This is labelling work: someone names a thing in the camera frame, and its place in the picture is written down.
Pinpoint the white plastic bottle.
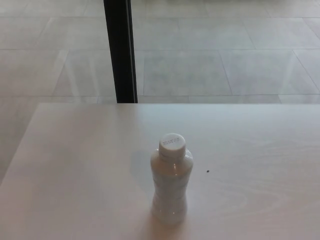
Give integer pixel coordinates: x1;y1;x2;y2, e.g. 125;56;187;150
149;146;195;224

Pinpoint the black vertical post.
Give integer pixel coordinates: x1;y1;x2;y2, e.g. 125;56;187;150
103;0;139;104

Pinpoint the white screw cap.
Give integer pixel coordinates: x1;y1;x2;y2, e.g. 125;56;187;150
158;133;187;159

